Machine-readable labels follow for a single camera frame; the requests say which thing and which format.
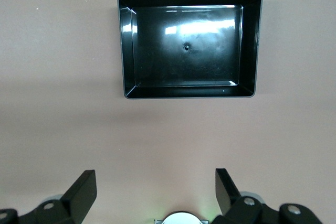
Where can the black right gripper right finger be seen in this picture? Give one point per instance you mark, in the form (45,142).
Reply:
(236,211)

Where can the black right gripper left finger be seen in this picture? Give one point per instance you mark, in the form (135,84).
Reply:
(65,208)

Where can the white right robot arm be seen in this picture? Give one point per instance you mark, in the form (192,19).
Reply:
(181,218)

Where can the black plastic box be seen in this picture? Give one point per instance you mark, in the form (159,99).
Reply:
(186,58)

